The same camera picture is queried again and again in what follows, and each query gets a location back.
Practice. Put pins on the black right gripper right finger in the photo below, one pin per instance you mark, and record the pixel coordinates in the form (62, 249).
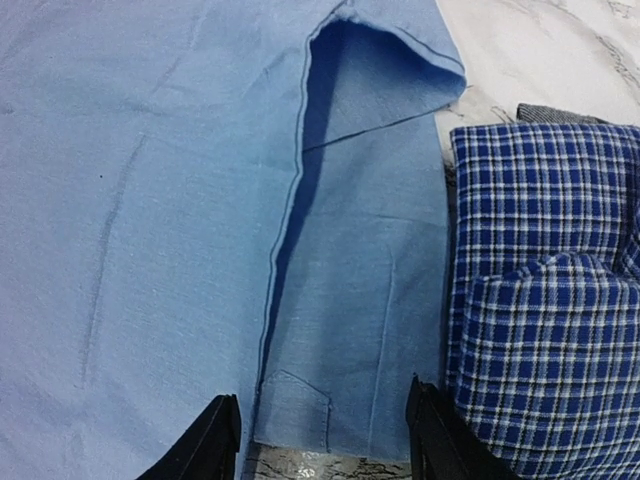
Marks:
(442, 447)

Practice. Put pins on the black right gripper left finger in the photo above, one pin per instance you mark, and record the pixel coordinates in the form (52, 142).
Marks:
(207, 450)

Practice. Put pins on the light blue long sleeve shirt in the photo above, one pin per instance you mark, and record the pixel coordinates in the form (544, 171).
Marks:
(204, 198)

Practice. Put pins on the blue checked folded shirt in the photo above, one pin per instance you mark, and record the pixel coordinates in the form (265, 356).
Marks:
(544, 323)

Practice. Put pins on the grey striped folded shirt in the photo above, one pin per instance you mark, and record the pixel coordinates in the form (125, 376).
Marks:
(531, 113)

